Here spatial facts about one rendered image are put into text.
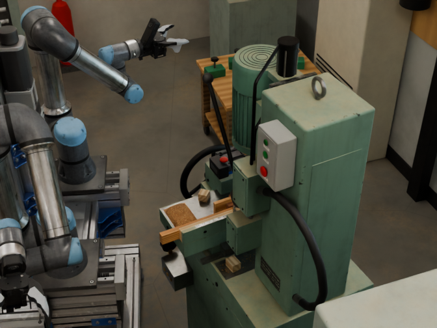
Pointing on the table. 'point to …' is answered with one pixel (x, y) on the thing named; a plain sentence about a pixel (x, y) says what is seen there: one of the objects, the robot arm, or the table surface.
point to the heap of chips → (179, 214)
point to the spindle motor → (239, 116)
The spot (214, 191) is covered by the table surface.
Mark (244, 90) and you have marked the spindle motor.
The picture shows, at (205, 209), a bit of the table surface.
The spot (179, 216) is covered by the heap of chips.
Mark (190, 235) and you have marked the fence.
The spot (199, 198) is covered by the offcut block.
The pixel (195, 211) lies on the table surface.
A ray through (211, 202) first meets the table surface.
